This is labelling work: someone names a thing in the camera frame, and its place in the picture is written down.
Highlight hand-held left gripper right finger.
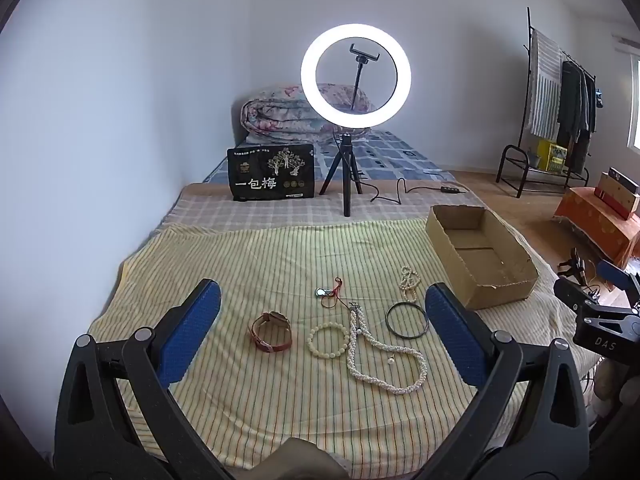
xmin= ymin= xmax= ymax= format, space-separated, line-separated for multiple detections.
xmin=415 ymin=282 xmax=591 ymax=480

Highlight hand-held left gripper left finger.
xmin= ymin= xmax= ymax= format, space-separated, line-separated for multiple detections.
xmin=54 ymin=278 xmax=236 ymax=480

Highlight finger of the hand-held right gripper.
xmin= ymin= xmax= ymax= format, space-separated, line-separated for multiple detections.
xmin=597 ymin=260 xmax=640 ymax=296
xmin=553 ymin=276 xmax=608 ymax=317

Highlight short pearl necklace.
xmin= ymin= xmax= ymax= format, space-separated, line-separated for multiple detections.
xmin=398 ymin=266 xmax=420 ymax=305

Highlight dark bangle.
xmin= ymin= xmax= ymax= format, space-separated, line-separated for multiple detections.
xmin=385 ymin=301 xmax=430 ymax=340

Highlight brown leather wristwatch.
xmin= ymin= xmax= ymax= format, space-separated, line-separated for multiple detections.
xmin=248 ymin=311 xmax=293 ymax=354

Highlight cardboard box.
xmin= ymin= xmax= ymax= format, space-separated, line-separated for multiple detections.
xmin=425 ymin=204 xmax=540 ymax=311

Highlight long pearl necklace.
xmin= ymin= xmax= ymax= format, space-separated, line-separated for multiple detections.
xmin=346 ymin=301 xmax=429 ymax=395

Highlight cream bead bracelet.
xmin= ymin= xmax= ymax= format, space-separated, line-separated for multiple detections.
xmin=307 ymin=323 xmax=351 ymax=360

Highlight red cord pendant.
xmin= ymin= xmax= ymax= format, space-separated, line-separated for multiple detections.
xmin=314 ymin=276 xmax=351 ymax=311

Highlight person's right hand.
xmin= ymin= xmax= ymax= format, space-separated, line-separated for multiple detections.
xmin=593 ymin=359 xmax=632 ymax=402

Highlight black floor tool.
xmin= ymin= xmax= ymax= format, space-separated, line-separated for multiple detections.
xmin=558 ymin=247 xmax=589 ymax=281

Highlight orange cloth covered table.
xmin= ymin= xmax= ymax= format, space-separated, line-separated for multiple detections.
xmin=552 ymin=187 xmax=640 ymax=271

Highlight yellow striped cloth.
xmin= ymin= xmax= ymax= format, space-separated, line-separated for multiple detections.
xmin=87 ymin=219 xmax=601 ymax=480

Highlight brown gift boxes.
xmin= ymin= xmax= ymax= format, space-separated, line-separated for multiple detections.
xmin=594 ymin=167 xmax=640 ymax=221

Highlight beige checked blanket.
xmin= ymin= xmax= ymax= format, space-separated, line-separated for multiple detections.
xmin=150 ymin=180 xmax=501 ymax=241

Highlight black clothes rack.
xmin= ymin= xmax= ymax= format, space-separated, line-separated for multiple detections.
xmin=496 ymin=7 xmax=598 ymax=199

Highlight black printed bag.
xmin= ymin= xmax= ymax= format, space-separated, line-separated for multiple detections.
xmin=227 ymin=144 xmax=315 ymax=202

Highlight dark hanging clothes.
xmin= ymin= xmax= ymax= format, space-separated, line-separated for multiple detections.
xmin=556 ymin=60 xmax=599 ymax=174

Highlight blue patterned bed sheet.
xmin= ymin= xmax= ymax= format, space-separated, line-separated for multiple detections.
xmin=202 ymin=130 xmax=456 ymax=184

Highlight black tripod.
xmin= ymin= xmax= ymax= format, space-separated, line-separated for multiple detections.
xmin=319 ymin=132 xmax=363 ymax=218

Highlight striped hanging towel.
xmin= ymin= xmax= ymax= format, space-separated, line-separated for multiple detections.
xmin=527 ymin=29 xmax=564 ymax=141

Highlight folded floral quilt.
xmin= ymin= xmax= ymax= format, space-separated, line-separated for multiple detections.
xmin=240 ymin=83 xmax=376 ymax=144

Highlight black phone holder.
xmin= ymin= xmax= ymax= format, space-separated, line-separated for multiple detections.
xmin=350 ymin=42 xmax=381 ymax=111

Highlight black ring light cable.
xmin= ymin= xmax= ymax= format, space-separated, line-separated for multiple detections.
xmin=357 ymin=177 xmax=471 ymax=206

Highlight white ring light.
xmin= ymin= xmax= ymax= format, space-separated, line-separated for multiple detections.
xmin=300 ymin=23 xmax=412 ymax=126

